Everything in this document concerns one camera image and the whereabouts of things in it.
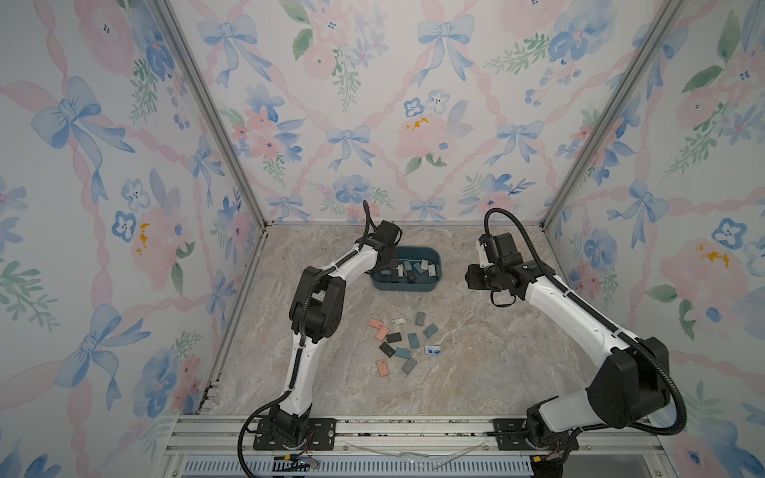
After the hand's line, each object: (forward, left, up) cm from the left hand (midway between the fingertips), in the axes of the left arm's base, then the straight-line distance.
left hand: (391, 260), depth 103 cm
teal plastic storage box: (-5, +3, -5) cm, 8 cm away
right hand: (-14, -24, +11) cm, 30 cm away
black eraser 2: (-26, -1, -5) cm, 26 cm away
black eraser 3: (-30, +1, -5) cm, 30 cm away
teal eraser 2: (-1, -10, -4) cm, 10 cm away
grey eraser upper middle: (-20, -9, -5) cm, 22 cm away
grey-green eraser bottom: (-34, -5, -5) cm, 35 cm away
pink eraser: (-22, +5, -4) cm, 23 cm away
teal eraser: (-1, -6, -2) cm, 6 cm away
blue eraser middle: (-27, -7, -5) cm, 28 cm away
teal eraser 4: (-31, -4, -6) cm, 31 cm away
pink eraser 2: (-24, +2, -5) cm, 25 cm away
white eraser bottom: (+1, -12, -4) cm, 13 cm away
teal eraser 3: (-23, -12, -5) cm, 27 cm away
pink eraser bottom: (-36, +2, -4) cm, 36 cm away
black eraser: (-4, -7, -4) cm, 9 cm away
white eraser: (-2, -14, -3) cm, 15 cm away
